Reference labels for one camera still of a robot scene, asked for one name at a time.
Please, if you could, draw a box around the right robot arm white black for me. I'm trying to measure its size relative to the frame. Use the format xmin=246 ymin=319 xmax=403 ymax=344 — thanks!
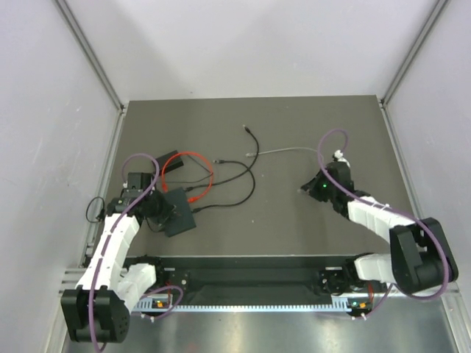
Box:
xmin=300 ymin=160 xmax=458 ymax=296

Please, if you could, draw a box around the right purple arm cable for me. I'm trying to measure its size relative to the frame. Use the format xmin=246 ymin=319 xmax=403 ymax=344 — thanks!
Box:
xmin=316 ymin=129 xmax=456 ymax=320

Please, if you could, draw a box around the left aluminium frame post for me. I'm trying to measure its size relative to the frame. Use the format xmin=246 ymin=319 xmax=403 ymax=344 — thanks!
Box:
xmin=52 ymin=0 xmax=124 ymax=112

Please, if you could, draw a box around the black power adapter brick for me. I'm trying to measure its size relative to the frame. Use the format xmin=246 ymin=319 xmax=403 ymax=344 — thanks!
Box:
xmin=155 ymin=150 xmax=184 ymax=176

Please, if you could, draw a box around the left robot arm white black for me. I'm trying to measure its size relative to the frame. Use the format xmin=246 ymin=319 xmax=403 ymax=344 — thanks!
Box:
xmin=60 ymin=189 xmax=183 ymax=352

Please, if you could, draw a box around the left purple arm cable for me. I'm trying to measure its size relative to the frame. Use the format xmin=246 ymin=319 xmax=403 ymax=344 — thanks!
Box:
xmin=86 ymin=153 xmax=185 ymax=353

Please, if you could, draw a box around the grey ethernet cable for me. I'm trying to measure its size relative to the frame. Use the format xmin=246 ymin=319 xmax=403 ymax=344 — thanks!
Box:
xmin=245 ymin=146 xmax=325 ymax=158

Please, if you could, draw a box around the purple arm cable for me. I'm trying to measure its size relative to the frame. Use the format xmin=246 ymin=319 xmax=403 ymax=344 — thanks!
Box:
xmin=86 ymin=153 xmax=185 ymax=353
xmin=316 ymin=129 xmax=456 ymax=320

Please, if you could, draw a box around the red ethernet cable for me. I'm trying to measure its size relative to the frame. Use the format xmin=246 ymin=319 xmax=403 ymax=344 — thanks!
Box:
xmin=160 ymin=151 xmax=215 ymax=204

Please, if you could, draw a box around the black ethernet cable long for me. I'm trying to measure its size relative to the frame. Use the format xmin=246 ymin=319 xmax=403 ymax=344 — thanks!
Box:
xmin=193 ymin=124 xmax=261 ymax=214

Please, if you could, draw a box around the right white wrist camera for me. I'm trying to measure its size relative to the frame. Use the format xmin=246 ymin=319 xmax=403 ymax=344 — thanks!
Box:
xmin=333 ymin=150 xmax=350 ymax=165

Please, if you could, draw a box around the black ethernet cable short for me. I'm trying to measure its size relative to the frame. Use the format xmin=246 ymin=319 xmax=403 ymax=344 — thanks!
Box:
xmin=183 ymin=157 xmax=255 ymax=192

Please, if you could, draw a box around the black network switch box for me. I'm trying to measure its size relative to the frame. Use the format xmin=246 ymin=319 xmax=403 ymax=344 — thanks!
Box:
xmin=164 ymin=188 xmax=196 ymax=238

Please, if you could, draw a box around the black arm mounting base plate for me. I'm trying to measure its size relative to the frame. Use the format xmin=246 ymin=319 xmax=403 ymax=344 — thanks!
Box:
xmin=124 ymin=255 xmax=386 ymax=307

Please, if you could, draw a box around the aluminium frame post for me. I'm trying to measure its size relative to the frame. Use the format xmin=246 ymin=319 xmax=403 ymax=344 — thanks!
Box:
xmin=52 ymin=0 xmax=124 ymax=112
xmin=379 ymin=0 xmax=450 ymax=109

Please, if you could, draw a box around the right aluminium frame post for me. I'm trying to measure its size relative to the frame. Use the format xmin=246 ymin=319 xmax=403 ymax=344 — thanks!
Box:
xmin=379 ymin=0 xmax=450 ymax=109

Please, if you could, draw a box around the aluminium front rail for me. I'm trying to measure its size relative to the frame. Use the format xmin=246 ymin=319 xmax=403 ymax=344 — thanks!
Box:
xmin=59 ymin=262 xmax=445 ymax=298

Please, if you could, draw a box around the slotted grey cable duct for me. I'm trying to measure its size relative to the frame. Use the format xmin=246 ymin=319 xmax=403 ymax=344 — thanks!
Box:
xmin=132 ymin=296 xmax=372 ymax=314

